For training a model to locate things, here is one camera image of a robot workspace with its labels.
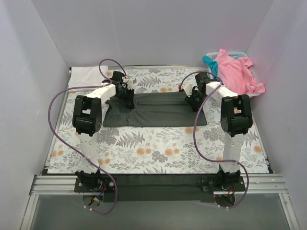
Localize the white folded t shirt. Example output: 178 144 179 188
68 66 105 88

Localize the pink t shirt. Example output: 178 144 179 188
214 48 266 95

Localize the teal t shirt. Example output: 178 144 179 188
202 49 245 79

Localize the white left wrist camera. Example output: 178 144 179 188
126 78 137 89

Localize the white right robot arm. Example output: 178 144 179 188
179 71 253 194

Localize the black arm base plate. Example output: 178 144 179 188
74 174 246 203

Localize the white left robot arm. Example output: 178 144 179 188
72 71 134 193

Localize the dark grey t shirt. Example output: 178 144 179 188
103 92 197 127

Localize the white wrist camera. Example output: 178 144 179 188
126 78 137 89
178 83 193 97

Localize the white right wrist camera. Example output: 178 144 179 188
178 83 193 97

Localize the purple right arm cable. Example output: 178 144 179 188
179 70 250 209

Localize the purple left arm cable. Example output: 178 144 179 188
48 58 129 215

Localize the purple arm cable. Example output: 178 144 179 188
48 58 129 215
179 70 250 209

